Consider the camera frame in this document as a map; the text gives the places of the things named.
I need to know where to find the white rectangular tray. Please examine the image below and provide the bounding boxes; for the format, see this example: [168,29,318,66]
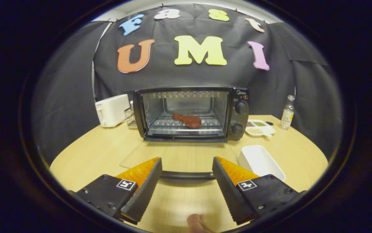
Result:
[238,145,286,182]

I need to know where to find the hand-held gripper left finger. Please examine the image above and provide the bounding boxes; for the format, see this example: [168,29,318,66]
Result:
[69,157,163,225]

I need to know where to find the white divided condiment dish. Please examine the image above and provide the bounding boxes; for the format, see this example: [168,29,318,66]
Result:
[245,119,276,138]

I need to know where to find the black toaster oven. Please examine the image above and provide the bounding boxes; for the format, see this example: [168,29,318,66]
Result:
[120,86,250,180]

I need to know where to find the clear glass bottle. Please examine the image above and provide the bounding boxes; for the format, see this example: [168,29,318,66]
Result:
[280,95,295,130]

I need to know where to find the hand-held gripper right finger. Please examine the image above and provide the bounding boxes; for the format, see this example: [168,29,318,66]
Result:
[212,157,306,225]

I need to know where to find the white bread toaster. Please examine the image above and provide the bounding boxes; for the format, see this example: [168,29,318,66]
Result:
[95,94,131,128]

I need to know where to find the brown meat steak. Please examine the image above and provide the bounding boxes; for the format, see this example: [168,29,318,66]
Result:
[172,113,202,128]

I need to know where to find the small metal wire rack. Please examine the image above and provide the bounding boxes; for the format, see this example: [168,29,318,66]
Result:
[124,107,138,128]

